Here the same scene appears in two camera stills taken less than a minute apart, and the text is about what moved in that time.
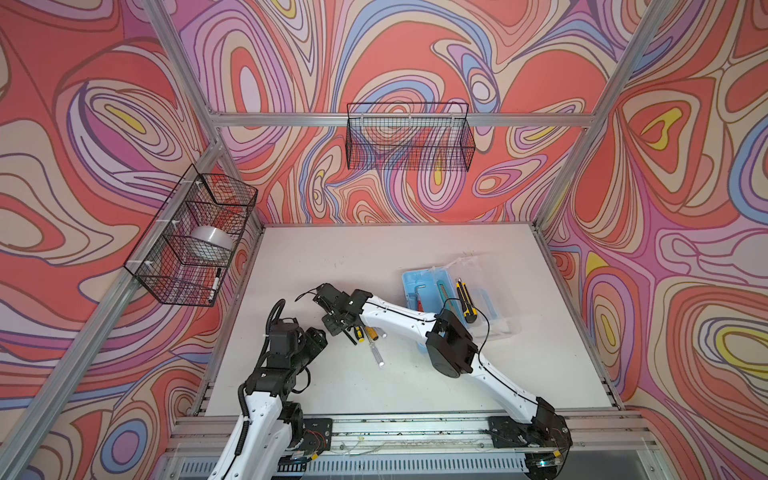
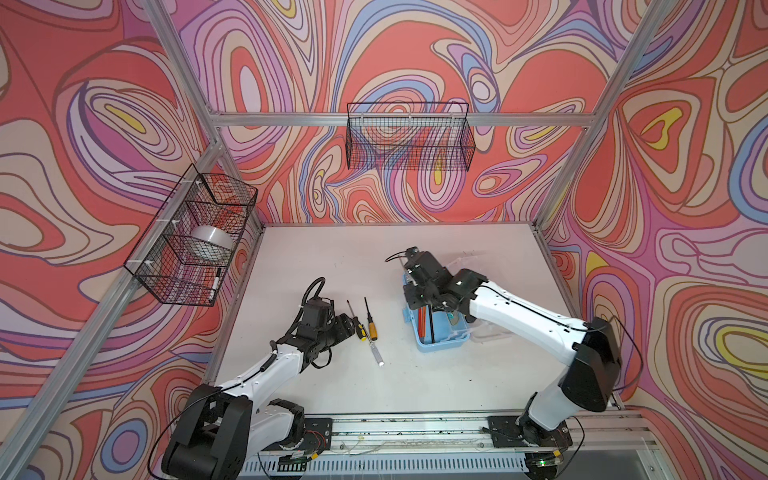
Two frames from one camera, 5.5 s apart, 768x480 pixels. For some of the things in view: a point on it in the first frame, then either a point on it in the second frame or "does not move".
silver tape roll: x=209 y=243 does not move
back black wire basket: x=409 y=137 does not move
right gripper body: x=333 y=323 -> x=421 y=296
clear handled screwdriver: x=379 y=359 does not move
